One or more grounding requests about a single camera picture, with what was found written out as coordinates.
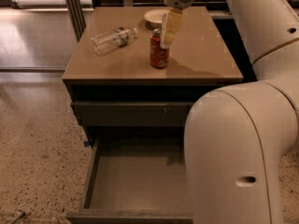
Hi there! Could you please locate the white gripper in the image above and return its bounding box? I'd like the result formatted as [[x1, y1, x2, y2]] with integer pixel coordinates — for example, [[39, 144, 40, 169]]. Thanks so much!
[[158, 0, 194, 49]]

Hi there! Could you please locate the orange soda can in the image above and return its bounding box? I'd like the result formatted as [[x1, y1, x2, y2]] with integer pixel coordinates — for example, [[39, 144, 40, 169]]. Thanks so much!
[[149, 28, 169, 68]]

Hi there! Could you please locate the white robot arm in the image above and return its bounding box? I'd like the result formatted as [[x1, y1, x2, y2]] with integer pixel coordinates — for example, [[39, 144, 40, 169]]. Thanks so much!
[[184, 0, 299, 224]]

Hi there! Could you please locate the grey drawer cabinet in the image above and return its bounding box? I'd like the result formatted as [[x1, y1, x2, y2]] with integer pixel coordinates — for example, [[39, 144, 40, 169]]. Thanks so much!
[[63, 7, 243, 142]]

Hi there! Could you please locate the closed grey top drawer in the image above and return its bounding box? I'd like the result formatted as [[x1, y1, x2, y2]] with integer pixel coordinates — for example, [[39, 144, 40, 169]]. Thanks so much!
[[71, 101, 192, 127]]

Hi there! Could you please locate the open grey middle drawer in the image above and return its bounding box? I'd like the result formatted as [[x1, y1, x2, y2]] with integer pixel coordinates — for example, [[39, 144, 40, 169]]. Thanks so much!
[[66, 138, 192, 224]]

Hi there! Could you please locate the white bowl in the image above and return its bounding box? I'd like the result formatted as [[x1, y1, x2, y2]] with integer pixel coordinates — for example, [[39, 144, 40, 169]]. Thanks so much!
[[144, 9, 167, 28]]

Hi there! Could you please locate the clear plastic water bottle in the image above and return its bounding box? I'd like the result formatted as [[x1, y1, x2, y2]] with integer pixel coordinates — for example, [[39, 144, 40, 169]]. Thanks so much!
[[91, 27, 137, 56]]

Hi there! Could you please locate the blue tape piece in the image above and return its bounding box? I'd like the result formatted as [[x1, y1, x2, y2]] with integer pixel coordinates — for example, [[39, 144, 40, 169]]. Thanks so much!
[[83, 141, 90, 147]]

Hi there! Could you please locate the grey floor object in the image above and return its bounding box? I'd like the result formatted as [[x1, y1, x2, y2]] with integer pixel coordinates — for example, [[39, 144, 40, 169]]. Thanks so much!
[[10, 212, 25, 224]]

